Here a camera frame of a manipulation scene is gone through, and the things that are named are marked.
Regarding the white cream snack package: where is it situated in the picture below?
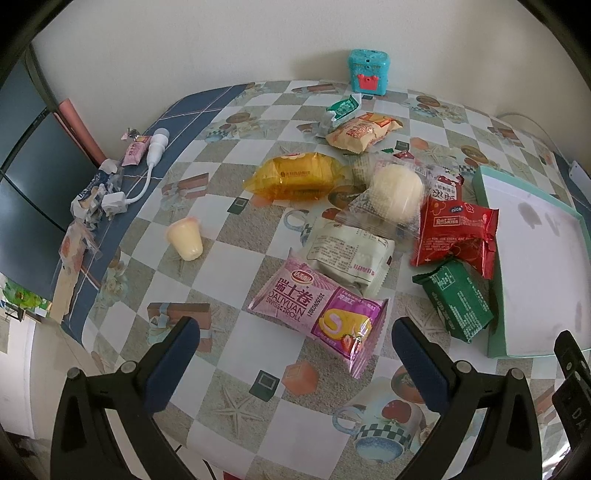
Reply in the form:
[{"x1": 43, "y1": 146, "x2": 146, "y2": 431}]
[{"x1": 297, "y1": 218, "x2": 394, "y2": 298}]

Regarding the dark green snack packet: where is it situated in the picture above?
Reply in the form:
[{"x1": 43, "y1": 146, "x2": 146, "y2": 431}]
[{"x1": 412, "y1": 260, "x2": 494, "y2": 343}]

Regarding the white charger with cable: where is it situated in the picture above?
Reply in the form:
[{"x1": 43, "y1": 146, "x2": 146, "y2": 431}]
[{"x1": 101, "y1": 128, "x2": 169, "y2": 217}]

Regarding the small red candy wrapper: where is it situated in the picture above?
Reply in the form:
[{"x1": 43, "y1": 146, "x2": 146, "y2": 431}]
[{"x1": 383, "y1": 140, "x2": 415, "y2": 159}]

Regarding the red snack packet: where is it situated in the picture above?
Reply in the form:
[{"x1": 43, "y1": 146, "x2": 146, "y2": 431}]
[{"x1": 411, "y1": 197, "x2": 499, "y2": 280}]

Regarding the teal rimmed white tray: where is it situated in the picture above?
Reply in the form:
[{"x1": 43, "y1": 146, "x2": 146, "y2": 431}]
[{"x1": 472, "y1": 166, "x2": 590, "y2": 358}]

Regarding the pink rolled paper tube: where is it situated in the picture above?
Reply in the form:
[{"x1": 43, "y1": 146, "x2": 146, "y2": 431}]
[{"x1": 58, "y1": 99, "x2": 106, "y2": 165}]

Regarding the dark blue cabinet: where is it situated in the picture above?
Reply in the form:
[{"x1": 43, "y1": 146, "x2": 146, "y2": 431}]
[{"x1": 0, "y1": 47, "x2": 97, "y2": 299}]

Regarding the round bun clear package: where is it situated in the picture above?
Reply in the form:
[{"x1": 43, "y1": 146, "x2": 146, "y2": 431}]
[{"x1": 334, "y1": 154, "x2": 465, "y2": 241}]

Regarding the pink small sachet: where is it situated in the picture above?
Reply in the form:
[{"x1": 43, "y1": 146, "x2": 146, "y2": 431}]
[{"x1": 121, "y1": 129, "x2": 151, "y2": 167}]

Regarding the teal toy box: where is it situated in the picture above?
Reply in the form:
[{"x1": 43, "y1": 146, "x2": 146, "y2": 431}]
[{"x1": 348, "y1": 49, "x2": 391, "y2": 96}]

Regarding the green foil snack packet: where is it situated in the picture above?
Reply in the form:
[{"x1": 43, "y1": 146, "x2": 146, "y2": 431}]
[{"x1": 322, "y1": 93, "x2": 362, "y2": 126}]

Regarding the crumpled blue white wrapper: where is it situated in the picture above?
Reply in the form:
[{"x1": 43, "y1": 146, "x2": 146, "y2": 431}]
[{"x1": 70, "y1": 159, "x2": 123, "y2": 231}]

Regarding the orange cracker snack bag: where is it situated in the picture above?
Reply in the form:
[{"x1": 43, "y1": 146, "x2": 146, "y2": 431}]
[{"x1": 325, "y1": 112, "x2": 403, "y2": 154}]

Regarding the yellow bread package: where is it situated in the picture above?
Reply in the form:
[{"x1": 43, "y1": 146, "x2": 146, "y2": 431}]
[{"x1": 243, "y1": 152, "x2": 353, "y2": 201}]

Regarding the oat cookie clear wrapper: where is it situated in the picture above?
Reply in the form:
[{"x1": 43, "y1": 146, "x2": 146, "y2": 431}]
[{"x1": 351, "y1": 153, "x2": 384, "y2": 186}]

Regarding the clear wrapper on edge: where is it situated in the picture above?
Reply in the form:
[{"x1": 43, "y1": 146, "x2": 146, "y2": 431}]
[{"x1": 59, "y1": 219, "x2": 100, "y2": 273}]

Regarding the yellow jelly pudding cup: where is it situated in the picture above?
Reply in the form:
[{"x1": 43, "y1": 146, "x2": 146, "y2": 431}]
[{"x1": 166, "y1": 217, "x2": 204, "y2": 261}]

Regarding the checkered patterned tablecloth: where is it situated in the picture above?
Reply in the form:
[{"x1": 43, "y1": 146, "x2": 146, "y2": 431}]
[{"x1": 63, "y1": 81, "x2": 568, "y2": 479}]

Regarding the white power adapter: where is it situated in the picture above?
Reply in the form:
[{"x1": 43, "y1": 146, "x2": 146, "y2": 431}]
[{"x1": 569, "y1": 161, "x2": 591, "y2": 195}]

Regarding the pink swiss roll package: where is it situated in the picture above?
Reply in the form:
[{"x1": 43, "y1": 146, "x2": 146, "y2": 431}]
[{"x1": 249, "y1": 252, "x2": 388, "y2": 379}]

